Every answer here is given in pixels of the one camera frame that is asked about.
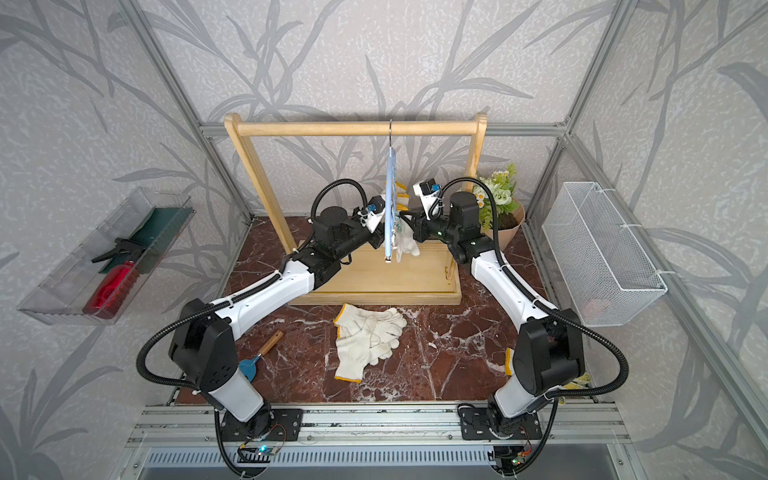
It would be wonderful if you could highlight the white glove hung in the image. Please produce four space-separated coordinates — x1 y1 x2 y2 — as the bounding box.
394 182 420 262
369 193 387 225

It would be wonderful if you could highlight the blue wavy clip hanger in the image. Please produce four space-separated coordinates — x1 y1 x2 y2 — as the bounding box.
384 121 397 263

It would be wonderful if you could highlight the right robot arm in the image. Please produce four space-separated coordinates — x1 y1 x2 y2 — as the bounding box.
400 179 629 431

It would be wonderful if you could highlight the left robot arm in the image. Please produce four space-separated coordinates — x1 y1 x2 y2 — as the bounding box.
136 194 391 424

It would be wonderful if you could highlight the wooden clothes rack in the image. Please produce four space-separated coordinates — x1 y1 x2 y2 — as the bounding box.
224 113 488 305

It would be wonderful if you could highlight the white glove with yellow cuff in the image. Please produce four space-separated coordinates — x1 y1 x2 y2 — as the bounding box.
334 304 407 366

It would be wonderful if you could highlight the potted white flower plant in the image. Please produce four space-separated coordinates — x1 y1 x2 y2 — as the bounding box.
472 163 524 250

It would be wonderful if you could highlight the blue hand rake tool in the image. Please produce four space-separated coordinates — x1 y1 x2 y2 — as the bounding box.
239 330 284 382

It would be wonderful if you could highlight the green cloth in tray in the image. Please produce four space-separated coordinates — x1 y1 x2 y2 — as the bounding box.
91 207 194 275

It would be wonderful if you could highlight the yellow rubber-coated glove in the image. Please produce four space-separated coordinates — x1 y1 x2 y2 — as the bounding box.
504 348 592 389

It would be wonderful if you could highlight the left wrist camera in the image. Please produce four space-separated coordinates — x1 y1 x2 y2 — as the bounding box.
359 195 386 233

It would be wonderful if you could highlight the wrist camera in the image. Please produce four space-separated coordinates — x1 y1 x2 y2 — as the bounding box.
359 195 386 233
413 178 441 220

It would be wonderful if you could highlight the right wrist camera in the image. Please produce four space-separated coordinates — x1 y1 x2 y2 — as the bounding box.
413 178 441 220

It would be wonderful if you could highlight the white wire mesh basket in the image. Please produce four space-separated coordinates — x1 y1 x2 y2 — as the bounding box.
543 182 668 328

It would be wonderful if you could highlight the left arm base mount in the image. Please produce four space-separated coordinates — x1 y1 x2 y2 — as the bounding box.
220 408 303 442

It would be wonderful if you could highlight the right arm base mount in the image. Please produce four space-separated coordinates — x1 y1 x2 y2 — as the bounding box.
456 403 543 441

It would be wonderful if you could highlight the aluminium front rail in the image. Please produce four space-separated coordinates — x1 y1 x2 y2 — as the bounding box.
111 400 646 479

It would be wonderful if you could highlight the clear plastic wall tray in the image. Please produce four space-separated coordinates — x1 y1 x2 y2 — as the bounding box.
18 187 195 326

